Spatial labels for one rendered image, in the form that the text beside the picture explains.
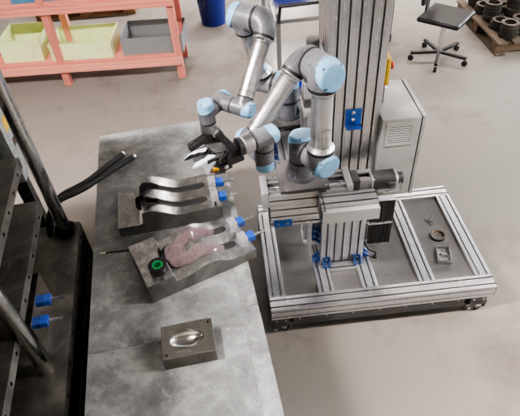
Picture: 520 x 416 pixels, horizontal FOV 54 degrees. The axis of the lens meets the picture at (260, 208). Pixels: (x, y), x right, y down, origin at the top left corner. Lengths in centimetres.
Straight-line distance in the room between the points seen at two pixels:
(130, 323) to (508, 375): 197
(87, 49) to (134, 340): 369
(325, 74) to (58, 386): 152
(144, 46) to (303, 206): 322
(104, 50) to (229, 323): 372
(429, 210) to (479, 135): 127
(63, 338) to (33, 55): 376
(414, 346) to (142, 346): 157
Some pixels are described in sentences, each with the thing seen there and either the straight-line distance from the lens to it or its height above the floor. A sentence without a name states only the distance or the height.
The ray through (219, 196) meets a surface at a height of 90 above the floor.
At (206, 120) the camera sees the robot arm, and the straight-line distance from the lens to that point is 233.
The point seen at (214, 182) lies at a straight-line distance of 256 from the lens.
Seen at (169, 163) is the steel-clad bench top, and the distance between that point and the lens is 291.
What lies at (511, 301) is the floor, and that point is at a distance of 341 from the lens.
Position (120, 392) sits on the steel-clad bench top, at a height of 80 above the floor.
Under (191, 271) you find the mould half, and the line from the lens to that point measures 223.
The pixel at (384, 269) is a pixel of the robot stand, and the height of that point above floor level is 21.
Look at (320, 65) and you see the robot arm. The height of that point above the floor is 167.
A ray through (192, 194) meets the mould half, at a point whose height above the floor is 89.
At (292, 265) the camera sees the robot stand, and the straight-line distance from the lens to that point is 307.
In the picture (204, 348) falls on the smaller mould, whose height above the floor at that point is 87.
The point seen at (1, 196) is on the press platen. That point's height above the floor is 129.
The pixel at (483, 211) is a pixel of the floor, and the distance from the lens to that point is 389.
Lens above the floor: 258
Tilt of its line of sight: 44 degrees down
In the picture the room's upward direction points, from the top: 4 degrees counter-clockwise
